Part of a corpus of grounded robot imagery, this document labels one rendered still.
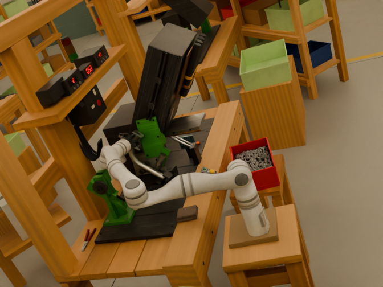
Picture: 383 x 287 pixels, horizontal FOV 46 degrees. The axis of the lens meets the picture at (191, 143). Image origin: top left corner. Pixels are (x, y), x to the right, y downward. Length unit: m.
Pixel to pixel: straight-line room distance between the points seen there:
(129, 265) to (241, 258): 0.50
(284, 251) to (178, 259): 0.43
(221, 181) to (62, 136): 0.86
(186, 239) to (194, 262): 0.14
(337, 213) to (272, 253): 1.49
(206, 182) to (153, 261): 0.46
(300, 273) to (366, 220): 1.38
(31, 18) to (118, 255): 1.16
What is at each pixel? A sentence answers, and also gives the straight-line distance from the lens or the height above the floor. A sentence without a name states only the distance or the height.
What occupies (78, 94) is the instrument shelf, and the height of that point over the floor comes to 1.53.
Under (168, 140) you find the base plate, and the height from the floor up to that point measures 0.90.
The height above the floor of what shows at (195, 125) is 1.13.
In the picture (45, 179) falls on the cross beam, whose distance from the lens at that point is 2.23.
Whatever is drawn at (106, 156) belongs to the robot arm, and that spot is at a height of 1.31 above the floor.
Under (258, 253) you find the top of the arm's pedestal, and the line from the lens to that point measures 1.89.
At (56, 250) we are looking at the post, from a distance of 2.11.
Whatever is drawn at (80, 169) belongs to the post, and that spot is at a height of 1.18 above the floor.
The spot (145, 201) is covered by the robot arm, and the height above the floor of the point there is 1.19.
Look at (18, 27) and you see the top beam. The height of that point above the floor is 1.90.
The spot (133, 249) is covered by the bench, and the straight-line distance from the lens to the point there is 2.13.
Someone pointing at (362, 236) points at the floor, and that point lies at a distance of 3.12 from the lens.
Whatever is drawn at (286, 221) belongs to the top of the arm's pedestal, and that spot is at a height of 0.85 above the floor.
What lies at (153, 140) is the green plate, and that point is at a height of 1.16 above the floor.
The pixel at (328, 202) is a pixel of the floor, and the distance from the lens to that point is 3.42.
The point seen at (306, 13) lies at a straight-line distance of 4.78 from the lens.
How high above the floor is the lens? 2.13
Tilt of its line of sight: 27 degrees down
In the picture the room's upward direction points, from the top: 20 degrees counter-clockwise
